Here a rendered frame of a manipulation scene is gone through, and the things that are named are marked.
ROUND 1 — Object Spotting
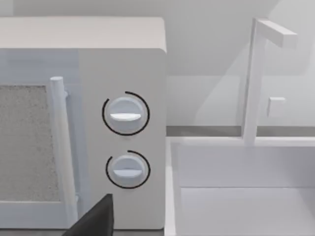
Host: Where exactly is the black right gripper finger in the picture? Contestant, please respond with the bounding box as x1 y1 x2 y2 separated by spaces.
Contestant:
63 193 114 236

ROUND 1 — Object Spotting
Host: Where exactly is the white microwave knob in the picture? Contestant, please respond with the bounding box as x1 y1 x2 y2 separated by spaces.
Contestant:
110 155 145 185
107 96 143 133

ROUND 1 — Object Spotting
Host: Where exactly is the microwave door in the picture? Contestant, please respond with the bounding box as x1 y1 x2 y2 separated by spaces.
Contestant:
0 48 86 228

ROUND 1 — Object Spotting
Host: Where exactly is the white sink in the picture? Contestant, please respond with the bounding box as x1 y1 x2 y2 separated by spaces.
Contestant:
164 136 315 236

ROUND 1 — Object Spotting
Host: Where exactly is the pale microwave oven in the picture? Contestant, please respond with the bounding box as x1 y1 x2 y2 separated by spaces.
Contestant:
0 16 167 231

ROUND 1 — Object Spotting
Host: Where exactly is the tall white tap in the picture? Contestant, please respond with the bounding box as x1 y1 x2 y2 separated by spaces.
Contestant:
241 17 298 146

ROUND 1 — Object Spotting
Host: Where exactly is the white microwave door handle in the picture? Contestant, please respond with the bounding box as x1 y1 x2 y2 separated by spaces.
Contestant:
50 76 79 223

